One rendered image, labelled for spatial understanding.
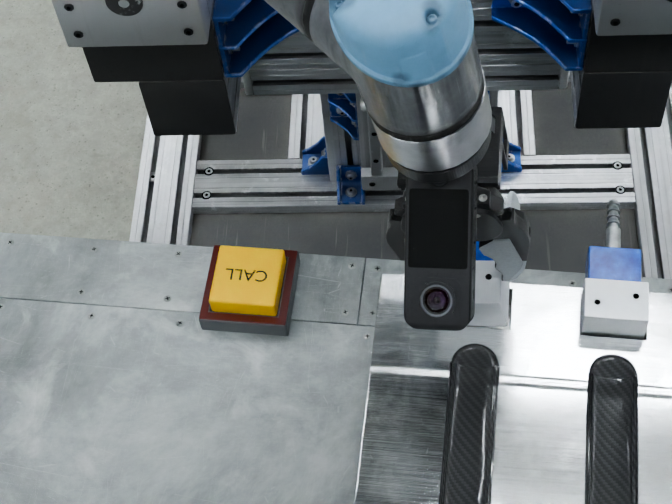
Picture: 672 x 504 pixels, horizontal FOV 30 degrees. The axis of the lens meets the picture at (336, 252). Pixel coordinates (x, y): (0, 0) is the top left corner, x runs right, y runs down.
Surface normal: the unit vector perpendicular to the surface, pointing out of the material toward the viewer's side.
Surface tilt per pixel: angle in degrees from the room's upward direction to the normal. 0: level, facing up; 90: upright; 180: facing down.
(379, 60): 97
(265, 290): 0
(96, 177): 0
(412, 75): 93
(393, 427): 4
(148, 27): 90
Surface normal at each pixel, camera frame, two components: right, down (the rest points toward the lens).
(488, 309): -0.09, 0.92
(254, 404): -0.07, -0.54
